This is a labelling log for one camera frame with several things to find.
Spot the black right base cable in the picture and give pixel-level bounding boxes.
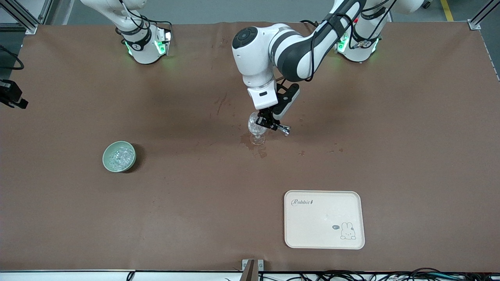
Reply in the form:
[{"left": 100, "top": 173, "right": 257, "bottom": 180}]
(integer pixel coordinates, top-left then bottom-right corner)
[{"left": 139, "top": 12, "right": 173, "bottom": 32}]

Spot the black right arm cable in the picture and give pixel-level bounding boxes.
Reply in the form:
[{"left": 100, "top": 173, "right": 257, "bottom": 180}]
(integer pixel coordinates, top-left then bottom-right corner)
[{"left": 0, "top": 44, "right": 25, "bottom": 71}]

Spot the cream rabbit print tray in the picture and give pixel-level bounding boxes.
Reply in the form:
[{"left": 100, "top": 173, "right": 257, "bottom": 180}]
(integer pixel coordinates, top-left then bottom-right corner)
[{"left": 284, "top": 190, "right": 366, "bottom": 250}]

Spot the pale green ceramic bowl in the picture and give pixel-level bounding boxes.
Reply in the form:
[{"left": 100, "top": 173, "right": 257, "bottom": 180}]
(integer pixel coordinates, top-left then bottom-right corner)
[{"left": 102, "top": 141, "right": 137, "bottom": 173}]

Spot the brown table mat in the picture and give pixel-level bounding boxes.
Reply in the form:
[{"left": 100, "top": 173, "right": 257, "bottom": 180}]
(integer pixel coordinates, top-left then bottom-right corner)
[{"left": 0, "top": 20, "right": 500, "bottom": 272}]

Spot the aluminium frame profile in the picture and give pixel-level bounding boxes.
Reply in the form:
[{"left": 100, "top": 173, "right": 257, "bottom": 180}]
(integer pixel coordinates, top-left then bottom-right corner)
[
  {"left": 468, "top": 0, "right": 500, "bottom": 30},
  {"left": 0, "top": 0, "right": 54, "bottom": 35}
]

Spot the clear ice cubes pile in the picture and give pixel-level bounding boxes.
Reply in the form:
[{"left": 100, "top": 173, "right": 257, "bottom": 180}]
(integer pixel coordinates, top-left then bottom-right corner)
[{"left": 108, "top": 148, "right": 132, "bottom": 169}]

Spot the black cable bundle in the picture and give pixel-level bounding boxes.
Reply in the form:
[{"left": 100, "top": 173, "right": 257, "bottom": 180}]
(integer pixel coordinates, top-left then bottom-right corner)
[{"left": 258, "top": 268, "right": 500, "bottom": 281}]

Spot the clear stemmed wine glass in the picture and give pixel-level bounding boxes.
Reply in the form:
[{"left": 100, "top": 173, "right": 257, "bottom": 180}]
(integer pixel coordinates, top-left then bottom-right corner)
[{"left": 248, "top": 111, "right": 269, "bottom": 146}]

